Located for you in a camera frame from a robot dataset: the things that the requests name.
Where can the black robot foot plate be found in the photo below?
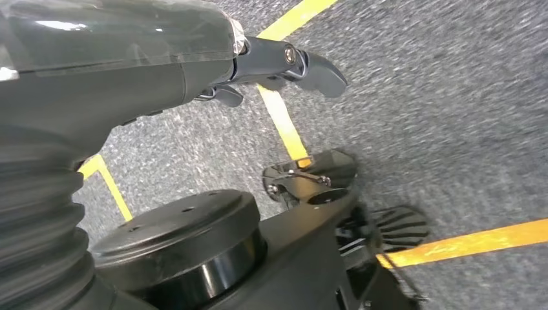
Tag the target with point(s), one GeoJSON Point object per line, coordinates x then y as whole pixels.
{"type": "Point", "coordinates": [180, 222]}

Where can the yellow floor tape mark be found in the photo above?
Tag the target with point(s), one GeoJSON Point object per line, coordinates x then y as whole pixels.
{"type": "Point", "coordinates": [114, 192]}

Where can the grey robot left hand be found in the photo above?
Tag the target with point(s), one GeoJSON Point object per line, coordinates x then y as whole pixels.
{"type": "Point", "coordinates": [107, 94]}

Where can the yellow floor tape square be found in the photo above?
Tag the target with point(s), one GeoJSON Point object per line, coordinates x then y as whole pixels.
{"type": "Point", "coordinates": [282, 119]}

